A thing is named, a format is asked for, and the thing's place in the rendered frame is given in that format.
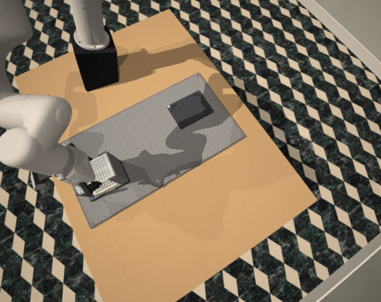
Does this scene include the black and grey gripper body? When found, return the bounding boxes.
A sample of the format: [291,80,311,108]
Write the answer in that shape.
[62,145,96,187]

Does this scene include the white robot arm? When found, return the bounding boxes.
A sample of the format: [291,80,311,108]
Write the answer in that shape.
[0,0,110,191]

